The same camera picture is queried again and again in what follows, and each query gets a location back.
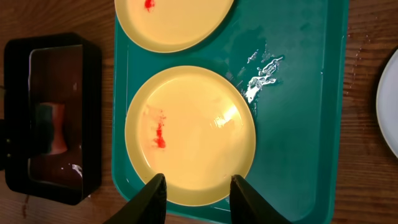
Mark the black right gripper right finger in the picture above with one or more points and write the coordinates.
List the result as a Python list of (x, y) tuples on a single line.
[(248, 206)]

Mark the black water basin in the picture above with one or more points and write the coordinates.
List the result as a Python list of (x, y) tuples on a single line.
[(64, 69)]

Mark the orange and green sponge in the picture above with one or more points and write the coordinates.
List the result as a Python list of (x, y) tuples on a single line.
[(49, 128)]

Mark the yellow plate with red stain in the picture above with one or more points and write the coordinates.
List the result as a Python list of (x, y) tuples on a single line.
[(167, 26)]

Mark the blue plastic tray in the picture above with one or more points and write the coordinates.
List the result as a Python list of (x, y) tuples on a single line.
[(300, 43)]

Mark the light blue plate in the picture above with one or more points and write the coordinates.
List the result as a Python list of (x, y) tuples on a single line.
[(386, 103)]

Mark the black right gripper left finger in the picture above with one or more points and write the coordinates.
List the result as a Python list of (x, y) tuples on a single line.
[(148, 206)]

